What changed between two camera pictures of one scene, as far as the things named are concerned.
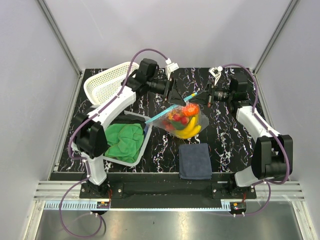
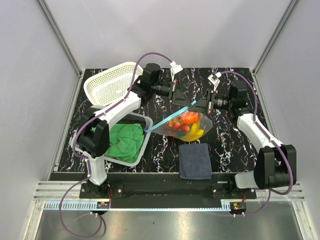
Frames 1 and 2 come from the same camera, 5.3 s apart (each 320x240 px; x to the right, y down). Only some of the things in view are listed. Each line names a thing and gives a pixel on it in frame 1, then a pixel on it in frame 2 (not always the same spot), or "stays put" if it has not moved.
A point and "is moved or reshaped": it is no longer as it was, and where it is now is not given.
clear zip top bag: x=184 y=121 is moved or reshaped
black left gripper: x=172 y=94 stays put
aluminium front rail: x=54 y=190 stays put
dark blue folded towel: x=195 y=161 stays put
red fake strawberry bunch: x=176 y=120 -> x=180 y=129
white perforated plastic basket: x=102 y=86 stays put
